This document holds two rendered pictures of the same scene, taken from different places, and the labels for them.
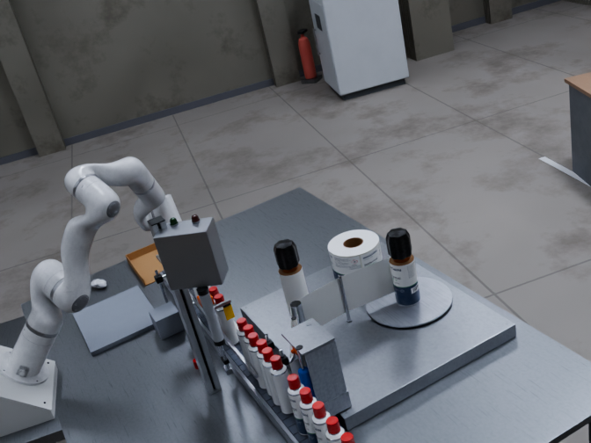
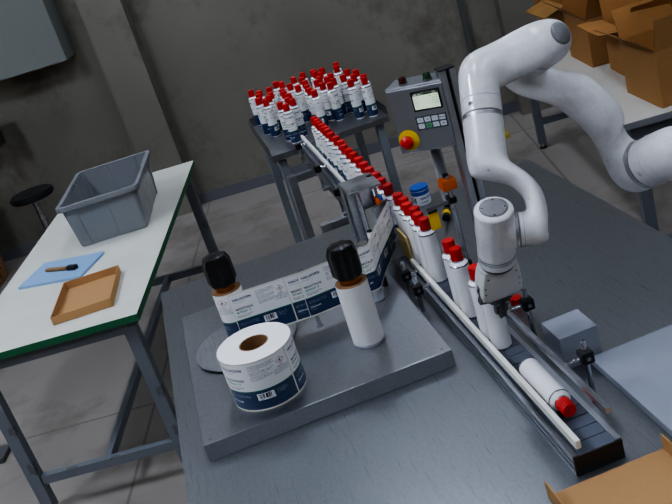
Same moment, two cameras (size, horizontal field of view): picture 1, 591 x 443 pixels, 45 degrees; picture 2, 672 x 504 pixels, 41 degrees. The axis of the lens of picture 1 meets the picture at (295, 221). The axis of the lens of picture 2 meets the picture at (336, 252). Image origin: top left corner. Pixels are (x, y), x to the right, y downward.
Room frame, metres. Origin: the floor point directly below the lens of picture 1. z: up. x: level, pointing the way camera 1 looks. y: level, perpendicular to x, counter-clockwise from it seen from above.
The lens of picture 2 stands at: (4.35, 0.60, 2.06)
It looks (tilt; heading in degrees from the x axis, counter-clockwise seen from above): 23 degrees down; 195
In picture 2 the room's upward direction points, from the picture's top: 18 degrees counter-clockwise
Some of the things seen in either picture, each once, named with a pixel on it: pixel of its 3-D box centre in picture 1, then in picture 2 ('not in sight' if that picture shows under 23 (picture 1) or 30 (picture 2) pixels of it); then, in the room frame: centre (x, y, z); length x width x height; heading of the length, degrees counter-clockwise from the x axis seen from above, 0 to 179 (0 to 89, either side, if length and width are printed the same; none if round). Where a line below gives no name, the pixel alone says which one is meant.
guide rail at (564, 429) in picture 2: not in sight; (477, 333); (2.38, 0.36, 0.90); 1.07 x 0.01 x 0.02; 22
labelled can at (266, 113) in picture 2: not in sight; (306, 98); (-0.25, -0.52, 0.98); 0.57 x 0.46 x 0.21; 112
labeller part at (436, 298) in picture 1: (408, 301); (246, 341); (2.16, -0.33, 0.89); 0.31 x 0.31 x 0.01
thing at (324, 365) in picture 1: (314, 371); (371, 219); (1.74, 0.05, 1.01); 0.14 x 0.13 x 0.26; 22
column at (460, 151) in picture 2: (186, 309); (472, 182); (2.00, 0.41, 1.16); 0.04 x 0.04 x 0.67; 22
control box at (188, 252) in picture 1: (192, 253); (426, 112); (1.97, 0.33, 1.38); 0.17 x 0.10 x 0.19; 77
